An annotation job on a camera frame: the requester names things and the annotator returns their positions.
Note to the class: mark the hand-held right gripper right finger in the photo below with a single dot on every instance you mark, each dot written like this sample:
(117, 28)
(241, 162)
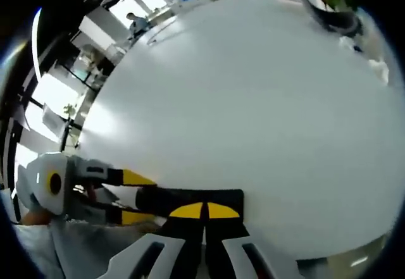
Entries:
(218, 247)

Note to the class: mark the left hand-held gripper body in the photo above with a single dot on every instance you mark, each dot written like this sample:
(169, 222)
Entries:
(38, 177)

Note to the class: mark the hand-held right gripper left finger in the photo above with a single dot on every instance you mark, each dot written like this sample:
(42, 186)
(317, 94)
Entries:
(186, 244)

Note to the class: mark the black remote control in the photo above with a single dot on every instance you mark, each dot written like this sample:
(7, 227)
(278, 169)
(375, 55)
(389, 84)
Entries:
(190, 196)

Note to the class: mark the person's left hand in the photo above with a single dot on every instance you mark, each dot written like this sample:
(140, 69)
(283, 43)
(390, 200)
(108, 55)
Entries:
(34, 218)

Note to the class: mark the small green plant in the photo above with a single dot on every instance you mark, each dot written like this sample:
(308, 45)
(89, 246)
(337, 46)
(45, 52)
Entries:
(68, 109)

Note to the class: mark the person's light blue garment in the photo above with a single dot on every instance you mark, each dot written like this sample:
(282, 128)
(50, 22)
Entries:
(38, 253)

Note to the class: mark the white ceiling light strips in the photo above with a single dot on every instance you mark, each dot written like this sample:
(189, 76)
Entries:
(34, 45)

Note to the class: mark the white square pillar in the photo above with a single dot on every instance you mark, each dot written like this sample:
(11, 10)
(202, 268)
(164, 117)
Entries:
(95, 26)

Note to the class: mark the white crumpled paper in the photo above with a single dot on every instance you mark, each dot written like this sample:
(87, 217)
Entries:
(381, 68)

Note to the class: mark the green potted plant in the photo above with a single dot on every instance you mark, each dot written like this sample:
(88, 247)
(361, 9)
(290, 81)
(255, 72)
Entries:
(341, 21)

